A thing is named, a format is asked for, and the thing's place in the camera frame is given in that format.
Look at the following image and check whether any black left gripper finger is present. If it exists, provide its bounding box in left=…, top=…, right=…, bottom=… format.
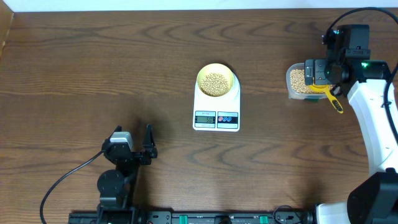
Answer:
left=142, top=124, right=157, bottom=159
left=101, top=126, right=122, bottom=151

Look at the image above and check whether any yellow measuring scoop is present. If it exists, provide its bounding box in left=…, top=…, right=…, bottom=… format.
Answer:
left=309, top=84, right=343, bottom=114

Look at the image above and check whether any yellow bowl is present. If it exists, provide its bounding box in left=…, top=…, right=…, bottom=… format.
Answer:
left=197, top=63, right=234, bottom=96

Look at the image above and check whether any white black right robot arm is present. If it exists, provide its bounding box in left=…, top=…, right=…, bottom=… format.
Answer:
left=304, top=24, right=397, bottom=223

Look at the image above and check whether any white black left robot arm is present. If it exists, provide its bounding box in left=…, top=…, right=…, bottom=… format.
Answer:
left=97, top=125, right=158, bottom=223

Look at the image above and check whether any white digital kitchen scale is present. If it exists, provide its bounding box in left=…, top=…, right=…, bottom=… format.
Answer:
left=192, top=73, right=241, bottom=132

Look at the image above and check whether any green tape label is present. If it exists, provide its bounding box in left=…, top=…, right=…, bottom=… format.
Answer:
left=305, top=96, right=319, bottom=103

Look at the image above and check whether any soybeans pile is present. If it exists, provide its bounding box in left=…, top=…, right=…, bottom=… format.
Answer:
left=290, top=69, right=320, bottom=95

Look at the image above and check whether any clear plastic container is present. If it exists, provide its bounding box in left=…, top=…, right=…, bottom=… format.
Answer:
left=286, top=63, right=327, bottom=100

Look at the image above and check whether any brown cardboard panel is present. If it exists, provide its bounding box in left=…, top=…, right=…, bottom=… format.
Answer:
left=0, top=0, right=14, bottom=55

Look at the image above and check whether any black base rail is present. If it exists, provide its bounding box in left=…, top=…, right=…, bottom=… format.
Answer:
left=68, top=210, right=317, bottom=224

